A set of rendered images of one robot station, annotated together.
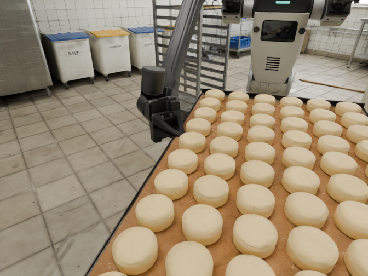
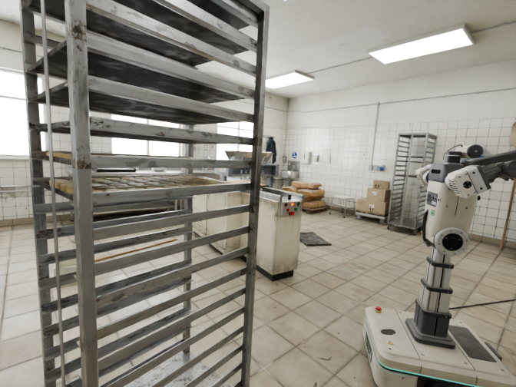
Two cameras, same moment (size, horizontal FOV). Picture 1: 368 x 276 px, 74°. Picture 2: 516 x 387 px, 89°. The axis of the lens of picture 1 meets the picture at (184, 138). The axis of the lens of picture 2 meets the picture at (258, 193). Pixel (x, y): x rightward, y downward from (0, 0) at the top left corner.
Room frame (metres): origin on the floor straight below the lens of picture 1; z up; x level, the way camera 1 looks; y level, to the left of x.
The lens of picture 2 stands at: (2.43, 0.92, 1.26)
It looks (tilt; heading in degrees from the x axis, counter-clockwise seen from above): 8 degrees down; 265
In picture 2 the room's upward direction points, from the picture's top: 3 degrees clockwise
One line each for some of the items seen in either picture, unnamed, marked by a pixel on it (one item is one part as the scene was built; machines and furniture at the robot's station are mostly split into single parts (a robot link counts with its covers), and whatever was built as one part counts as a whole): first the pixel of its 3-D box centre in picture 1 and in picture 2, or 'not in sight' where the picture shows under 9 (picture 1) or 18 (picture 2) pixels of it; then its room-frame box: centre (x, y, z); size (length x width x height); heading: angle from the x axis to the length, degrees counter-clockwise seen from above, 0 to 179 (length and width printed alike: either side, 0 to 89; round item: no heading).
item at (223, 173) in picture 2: not in sight; (247, 176); (2.30, -2.40, 1.01); 0.72 x 0.33 x 0.34; 29
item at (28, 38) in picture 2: not in sight; (130, 66); (2.87, -0.22, 1.59); 0.64 x 0.03 x 0.03; 46
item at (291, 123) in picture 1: (293, 126); not in sight; (0.45, -0.23, 1.01); 0.05 x 0.05 x 0.02
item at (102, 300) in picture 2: (178, 38); (186, 269); (2.59, 0.06, 0.87); 0.64 x 0.03 x 0.03; 46
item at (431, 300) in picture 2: not in sight; (431, 315); (1.25, -0.44, 0.38); 0.13 x 0.13 x 0.40; 73
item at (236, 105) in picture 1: (236, 108); not in sight; (0.54, -0.12, 1.01); 0.05 x 0.05 x 0.02
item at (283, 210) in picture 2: not in sight; (290, 208); (1.89, -1.64, 0.77); 0.24 x 0.04 x 0.14; 29
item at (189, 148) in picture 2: (229, 27); (188, 210); (2.68, -0.46, 0.97); 0.03 x 0.03 x 1.70; 46
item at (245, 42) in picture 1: (239, 41); not in sight; (6.13, -1.31, 0.29); 0.56 x 0.38 x 0.20; 135
